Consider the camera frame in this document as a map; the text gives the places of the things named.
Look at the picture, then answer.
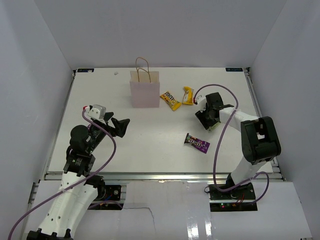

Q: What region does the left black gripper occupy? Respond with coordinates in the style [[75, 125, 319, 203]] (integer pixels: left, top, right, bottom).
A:
[[86, 111, 130, 153]]

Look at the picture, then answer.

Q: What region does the green snack packet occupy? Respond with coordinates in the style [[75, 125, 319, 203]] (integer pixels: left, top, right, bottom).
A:
[[208, 122, 220, 132]]

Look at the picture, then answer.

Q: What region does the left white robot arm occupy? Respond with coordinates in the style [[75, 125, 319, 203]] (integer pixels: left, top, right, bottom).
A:
[[26, 107, 130, 240]]

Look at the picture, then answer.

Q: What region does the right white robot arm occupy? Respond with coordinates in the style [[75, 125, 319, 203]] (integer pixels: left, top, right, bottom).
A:
[[193, 92, 281, 200]]

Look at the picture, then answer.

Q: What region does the pink paper bag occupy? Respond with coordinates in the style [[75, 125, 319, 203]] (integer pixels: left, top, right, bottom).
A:
[[129, 56, 160, 108]]

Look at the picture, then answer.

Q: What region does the purple M&M packet right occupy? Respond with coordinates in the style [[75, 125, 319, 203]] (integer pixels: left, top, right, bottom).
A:
[[184, 133, 210, 154]]

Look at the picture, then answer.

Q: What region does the yellow snack bar wrapper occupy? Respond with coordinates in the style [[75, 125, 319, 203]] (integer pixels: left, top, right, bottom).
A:
[[182, 86, 194, 105]]

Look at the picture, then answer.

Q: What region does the yellow M&M packet centre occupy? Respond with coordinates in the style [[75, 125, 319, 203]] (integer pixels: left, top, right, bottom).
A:
[[160, 91, 182, 111]]

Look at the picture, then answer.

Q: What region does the blue label right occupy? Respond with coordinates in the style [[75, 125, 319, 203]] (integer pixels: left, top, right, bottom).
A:
[[225, 67, 244, 72]]

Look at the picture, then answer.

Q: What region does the blue label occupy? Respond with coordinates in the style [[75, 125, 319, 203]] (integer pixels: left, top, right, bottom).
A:
[[225, 67, 244, 72], [77, 68, 95, 73]]

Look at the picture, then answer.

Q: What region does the blue label left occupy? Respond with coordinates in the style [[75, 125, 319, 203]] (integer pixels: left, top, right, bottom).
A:
[[77, 68, 95, 73]]

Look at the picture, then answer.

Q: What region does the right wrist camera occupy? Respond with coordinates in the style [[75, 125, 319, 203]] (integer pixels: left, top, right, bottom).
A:
[[194, 95, 207, 112]]

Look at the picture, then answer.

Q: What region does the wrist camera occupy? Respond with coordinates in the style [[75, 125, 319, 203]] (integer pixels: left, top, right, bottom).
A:
[[83, 104, 107, 124], [194, 95, 207, 112]]

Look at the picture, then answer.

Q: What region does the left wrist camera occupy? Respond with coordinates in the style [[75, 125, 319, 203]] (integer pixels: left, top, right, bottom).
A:
[[83, 104, 107, 124]]

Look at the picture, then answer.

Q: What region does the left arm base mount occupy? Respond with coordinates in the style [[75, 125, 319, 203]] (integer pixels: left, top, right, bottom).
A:
[[85, 175, 123, 210]]

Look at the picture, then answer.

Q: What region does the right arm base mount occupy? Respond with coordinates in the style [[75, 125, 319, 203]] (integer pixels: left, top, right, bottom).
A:
[[204, 183, 258, 213]]

